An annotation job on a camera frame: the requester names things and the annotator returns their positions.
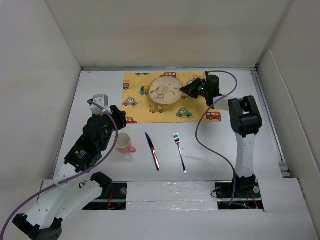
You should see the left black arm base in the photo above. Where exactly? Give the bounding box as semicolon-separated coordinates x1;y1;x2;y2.
83;182;128;211

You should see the iridescent fork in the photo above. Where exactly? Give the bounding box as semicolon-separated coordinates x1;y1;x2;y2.
173;132;187;174

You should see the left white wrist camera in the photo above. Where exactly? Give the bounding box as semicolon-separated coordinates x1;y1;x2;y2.
88;94;111;116

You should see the pink ceramic mug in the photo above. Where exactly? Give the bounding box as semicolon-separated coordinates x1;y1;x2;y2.
115;132;137;154

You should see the beige bird-pattern plate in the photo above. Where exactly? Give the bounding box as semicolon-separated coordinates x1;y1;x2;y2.
149;76;183;105

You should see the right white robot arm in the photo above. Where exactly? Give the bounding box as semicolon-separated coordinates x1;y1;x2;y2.
180;71;263;200

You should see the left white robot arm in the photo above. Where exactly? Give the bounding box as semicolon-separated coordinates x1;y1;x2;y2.
12;102;127;240

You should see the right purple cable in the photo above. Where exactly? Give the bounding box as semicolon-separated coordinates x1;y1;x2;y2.
195;70;239;207

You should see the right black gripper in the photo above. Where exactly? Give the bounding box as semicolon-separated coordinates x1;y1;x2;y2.
179;77;210;99

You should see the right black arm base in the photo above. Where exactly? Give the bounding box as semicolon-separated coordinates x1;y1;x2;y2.
211;175;264;210

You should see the iridescent table knife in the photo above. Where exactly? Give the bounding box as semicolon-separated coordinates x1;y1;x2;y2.
145;132;160;171

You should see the yellow car-print cloth placemat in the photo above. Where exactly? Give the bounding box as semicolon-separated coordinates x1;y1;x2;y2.
121;71;222;124

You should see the purple cable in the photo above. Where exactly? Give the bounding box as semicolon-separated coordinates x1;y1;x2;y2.
195;70;239;207
0;100;120;240

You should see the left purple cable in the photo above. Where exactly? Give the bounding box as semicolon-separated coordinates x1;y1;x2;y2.
0;100;120;240

